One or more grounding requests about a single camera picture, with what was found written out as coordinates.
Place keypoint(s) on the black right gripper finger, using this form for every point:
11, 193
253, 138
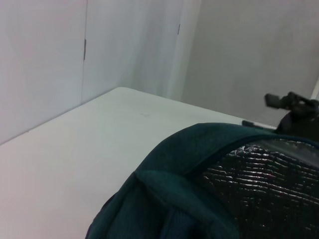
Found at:
296, 104
249, 123

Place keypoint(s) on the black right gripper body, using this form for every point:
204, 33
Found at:
299, 125

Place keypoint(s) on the dark teal fabric lunch bag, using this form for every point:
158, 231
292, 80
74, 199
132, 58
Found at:
189, 189

